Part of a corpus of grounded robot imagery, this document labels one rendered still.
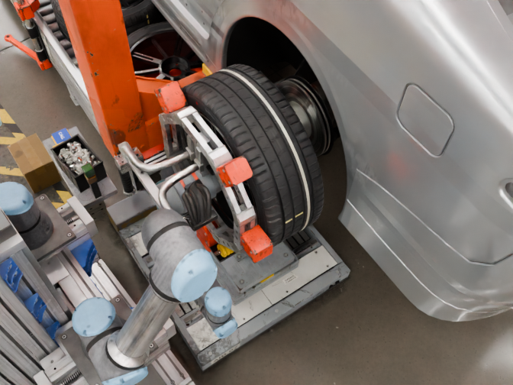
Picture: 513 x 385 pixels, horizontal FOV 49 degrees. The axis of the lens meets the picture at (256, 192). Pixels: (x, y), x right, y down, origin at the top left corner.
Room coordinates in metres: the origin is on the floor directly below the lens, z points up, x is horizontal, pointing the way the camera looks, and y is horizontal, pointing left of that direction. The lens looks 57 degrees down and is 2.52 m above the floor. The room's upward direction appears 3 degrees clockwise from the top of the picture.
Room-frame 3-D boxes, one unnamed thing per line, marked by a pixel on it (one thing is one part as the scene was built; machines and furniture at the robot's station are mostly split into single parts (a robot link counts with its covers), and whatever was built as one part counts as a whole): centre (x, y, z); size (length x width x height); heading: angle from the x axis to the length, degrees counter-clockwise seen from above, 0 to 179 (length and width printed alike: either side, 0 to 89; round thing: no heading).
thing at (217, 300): (0.64, 0.10, 0.95); 0.11 x 0.08 x 0.11; 36
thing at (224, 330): (0.63, 0.09, 0.85); 0.11 x 0.08 x 0.09; 37
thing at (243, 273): (1.24, 0.05, 0.32); 0.40 x 0.30 x 0.28; 37
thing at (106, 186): (1.46, 0.81, 0.44); 0.43 x 0.17 x 0.03; 37
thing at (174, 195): (1.10, 0.24, 0.85); 0.21 x 0.14 x 0.14; 127
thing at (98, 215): (1.48, 0.82, 0.21); 0.10 x 0.10 x 0.42; 37
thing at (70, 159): (1.43, 0.78, 0.51); 0.20 x 0.14 x 0.13; 44
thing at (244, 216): (1.14, 0.18, 0.85); 0.54 x 0.07 x 0.54; 37
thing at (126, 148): (1.15, 0.34, 1.03); 0.19 x 0.18 x 0.11; 127
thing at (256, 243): (0.89, -0.01, 0.85); 0.09 x 0.08 x 0.07; 37
